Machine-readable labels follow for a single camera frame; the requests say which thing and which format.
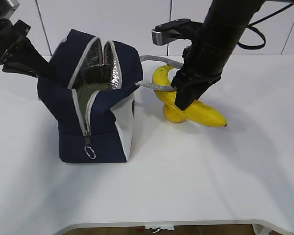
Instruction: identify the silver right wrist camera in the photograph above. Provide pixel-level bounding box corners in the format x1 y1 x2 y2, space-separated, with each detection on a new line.
151 18 203 46

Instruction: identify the yellow pear-shaped fruit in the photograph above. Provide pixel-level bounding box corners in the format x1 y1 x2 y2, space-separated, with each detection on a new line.
163 104 187 123

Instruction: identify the yellow banana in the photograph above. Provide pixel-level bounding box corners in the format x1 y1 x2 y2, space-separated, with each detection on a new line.
152 64 228 128

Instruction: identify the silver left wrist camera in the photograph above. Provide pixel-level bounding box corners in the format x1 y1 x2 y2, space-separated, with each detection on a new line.
0 0 20 19

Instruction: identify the navy blue lunch bag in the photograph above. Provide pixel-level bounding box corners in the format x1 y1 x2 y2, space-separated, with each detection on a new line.
36 29 184 164

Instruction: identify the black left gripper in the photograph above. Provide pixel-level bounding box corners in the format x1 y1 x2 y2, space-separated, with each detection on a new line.
0 18 51 78

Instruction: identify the white tape scrap table edge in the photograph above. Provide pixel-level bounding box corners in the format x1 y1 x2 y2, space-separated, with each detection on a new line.
145 224 174 233

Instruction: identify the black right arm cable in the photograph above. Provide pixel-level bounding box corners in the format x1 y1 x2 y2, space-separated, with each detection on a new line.
236 0 294 50

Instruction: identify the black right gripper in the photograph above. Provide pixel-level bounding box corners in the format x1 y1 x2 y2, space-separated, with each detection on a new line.
171 45 222 110

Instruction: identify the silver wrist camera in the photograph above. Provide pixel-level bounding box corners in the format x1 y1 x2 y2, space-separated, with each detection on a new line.
0 0 20 19
151 18 203 46

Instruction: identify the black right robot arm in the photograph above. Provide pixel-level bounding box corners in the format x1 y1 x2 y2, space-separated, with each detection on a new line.
171 0 264 110

